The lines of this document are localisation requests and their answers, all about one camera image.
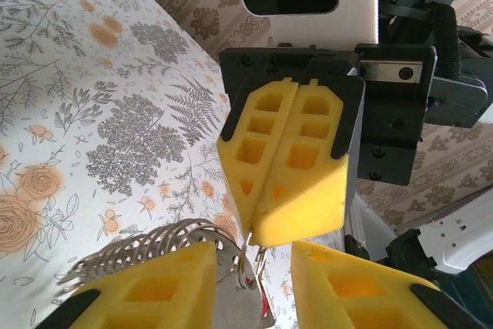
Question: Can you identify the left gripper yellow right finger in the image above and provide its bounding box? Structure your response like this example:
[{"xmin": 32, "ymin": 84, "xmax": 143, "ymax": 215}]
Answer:
[{"xmin": 290, "ymin": 242, "xmax": 487, "ymax": 329}]

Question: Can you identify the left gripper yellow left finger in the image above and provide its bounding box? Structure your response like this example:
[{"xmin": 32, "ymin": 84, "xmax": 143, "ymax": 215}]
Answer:
[{"xmin": 36, "ymin": 242, "xmax": 220, "ymax": 329}]

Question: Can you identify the metal keyring with many rings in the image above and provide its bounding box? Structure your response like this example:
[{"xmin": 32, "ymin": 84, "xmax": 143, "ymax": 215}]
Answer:
[{"xmin": 53, "ymin": 219, "xmax": 278, "ymax": 329}]

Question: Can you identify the key with red tag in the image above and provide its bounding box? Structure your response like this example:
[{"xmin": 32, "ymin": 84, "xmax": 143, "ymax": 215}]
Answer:
[{"xmin": 252, "ymin": 246, "xmax": 273, "ymax": 318}]

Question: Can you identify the floral table cover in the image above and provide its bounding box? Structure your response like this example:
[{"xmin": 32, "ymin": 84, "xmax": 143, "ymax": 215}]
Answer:
[{"xmin": 0, "ymin": 0, "xmax": 347, "ymax": 329}]

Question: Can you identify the black braided cable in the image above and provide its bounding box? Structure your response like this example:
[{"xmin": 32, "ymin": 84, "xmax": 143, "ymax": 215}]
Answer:
[{"xmin": 430, "ymin": 2, "xmax": 462, "ymax": 80}]

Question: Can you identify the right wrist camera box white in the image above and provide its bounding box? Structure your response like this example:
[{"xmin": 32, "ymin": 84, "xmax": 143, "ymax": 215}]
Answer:
[{"xmin": 229, "ymin": 0, "xmax": 381, "ymax": 45}]

